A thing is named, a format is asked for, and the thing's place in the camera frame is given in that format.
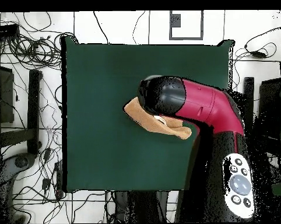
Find flat black box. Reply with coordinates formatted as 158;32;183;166
0;23;20;39

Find dark green table cloth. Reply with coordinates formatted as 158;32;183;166
61;36;236;194

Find office chair base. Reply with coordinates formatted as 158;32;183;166
0;152;37;224

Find black metal frame bar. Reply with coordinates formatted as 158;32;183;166
26;69;43;155
241;76;255;160

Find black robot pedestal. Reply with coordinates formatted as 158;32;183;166
105;190;178;223

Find black adapter with cable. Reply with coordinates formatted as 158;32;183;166
244;23;281;59

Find grey square floor marker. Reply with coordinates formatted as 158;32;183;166
168;10;204;41

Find small black power adapter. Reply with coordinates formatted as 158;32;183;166
41;178;51;191

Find large black box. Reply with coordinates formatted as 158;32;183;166
257;78;281;141
0;65;15;124

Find long black power strip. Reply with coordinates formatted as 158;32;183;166
54;160;65;200

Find tan terry towel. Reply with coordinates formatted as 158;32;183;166
123;96;193;141

